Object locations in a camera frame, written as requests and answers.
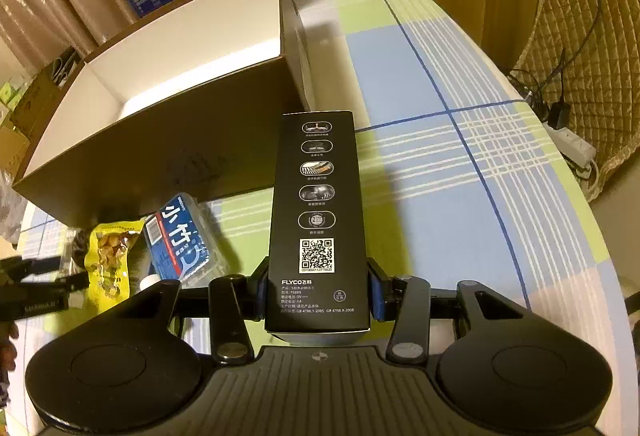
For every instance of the blue tissue pack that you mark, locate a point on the blue tissue pack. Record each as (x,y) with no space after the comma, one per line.
(187,241)

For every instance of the plain brown cardboard box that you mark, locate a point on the plain brown cardboard box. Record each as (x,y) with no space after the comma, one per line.
(37,95)

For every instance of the light green small boxes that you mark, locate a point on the light green small boxes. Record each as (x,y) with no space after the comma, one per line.
(9,95)

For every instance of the black plug adapter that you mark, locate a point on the black plug adapter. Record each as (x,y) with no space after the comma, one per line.
(558,114)

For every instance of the small white bottle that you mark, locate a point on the small white bottle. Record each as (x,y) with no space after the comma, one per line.
(149,283)

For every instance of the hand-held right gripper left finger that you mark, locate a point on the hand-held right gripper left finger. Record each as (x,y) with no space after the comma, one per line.
(260,291)

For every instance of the grey box lid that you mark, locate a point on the grey box lid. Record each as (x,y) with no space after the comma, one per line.
(320,35)

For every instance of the desktop with checked cloth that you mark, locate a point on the desktop with checked cloth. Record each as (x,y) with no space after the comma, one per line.
(450,216)

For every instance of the black printed product box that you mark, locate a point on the black printed product box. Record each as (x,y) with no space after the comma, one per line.
(315,196)

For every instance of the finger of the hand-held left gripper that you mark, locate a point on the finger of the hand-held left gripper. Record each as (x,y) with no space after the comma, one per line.
(30,267)
(35,290)

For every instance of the white power strip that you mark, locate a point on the white power strip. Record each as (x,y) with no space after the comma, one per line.
(575,148)

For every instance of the chair with quilted cover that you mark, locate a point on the chair with quilted cover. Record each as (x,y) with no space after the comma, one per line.
(595,65)

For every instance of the brown cardboard box white inside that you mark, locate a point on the brown cardboard box white inside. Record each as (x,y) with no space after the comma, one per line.
(150,155)

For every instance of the person's left hand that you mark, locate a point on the person's left hand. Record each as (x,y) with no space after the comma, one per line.
(11,346)

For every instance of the yellow snack packet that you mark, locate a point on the yellow snack packet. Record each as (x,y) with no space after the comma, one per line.
(110,261)

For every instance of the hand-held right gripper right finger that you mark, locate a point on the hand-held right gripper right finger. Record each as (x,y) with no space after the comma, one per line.
(378,291)

